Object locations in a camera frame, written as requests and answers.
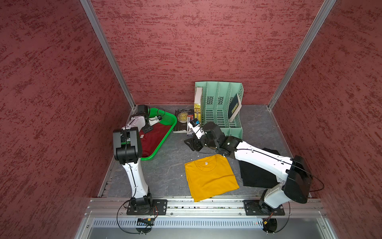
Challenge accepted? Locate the red t-shirt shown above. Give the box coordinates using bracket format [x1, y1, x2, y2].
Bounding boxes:
[139, 123, 171, 160]

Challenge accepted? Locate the green plastic basket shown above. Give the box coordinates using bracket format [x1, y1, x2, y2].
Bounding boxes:
[139, 105, 177, 161]

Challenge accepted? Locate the yellow t-shirt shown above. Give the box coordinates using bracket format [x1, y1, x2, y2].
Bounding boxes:
[185, 154, 240, 202]

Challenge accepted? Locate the black t-shirt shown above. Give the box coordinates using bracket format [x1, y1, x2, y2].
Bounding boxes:
[235, 148, 280, 189]

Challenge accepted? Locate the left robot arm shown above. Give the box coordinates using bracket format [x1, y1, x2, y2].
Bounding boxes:
[112, 105, 168, 214]

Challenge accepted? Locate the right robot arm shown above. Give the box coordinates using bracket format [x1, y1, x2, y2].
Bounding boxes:
[185, 119, 313, 215]

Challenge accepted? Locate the pencil box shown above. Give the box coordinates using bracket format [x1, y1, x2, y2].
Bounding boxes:
[187, 114, 194, 135]

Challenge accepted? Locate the black moon book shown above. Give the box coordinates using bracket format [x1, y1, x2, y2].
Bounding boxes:
[174, 109, 194, 133]

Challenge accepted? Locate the dark green notebook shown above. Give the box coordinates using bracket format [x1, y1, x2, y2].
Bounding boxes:
[228, 94, 242, 122]

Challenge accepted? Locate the mint green file organizer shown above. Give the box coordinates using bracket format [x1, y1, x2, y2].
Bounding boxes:
[195, 81, 244, 138]

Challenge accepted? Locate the yellow book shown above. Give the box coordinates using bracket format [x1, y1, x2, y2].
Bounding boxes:
[194, 87, 203, 121]

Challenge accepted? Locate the left corner metal profile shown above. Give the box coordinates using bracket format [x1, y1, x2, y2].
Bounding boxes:
[80, 0, 136, 110]

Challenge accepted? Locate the corner metal profile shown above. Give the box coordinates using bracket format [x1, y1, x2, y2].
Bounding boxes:
[80, 0, 136, 110]
[268, 0, 336, 111]

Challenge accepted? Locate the right corner metal profile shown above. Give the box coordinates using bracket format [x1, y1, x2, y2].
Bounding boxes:
[268, 0, 336, 111]

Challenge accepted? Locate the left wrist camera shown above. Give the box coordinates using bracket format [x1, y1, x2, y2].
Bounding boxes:
[149, 115, 163, 126]

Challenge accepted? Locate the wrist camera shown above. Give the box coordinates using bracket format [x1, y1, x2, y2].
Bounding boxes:
[191, 118, 205, 139]
[149, 115, 163, 126]

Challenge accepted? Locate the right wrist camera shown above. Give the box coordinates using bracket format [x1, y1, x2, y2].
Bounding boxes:
[191, 118, 205, 139]

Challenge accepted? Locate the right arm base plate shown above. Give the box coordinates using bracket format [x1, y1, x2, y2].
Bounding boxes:
[243, 200, 285, 217]

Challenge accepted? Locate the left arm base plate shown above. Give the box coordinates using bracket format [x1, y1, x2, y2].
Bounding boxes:
[126, 199, 168, 216]

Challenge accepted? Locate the aluminium rail frame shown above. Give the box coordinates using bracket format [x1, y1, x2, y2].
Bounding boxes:
[75, 196, 337, 239]

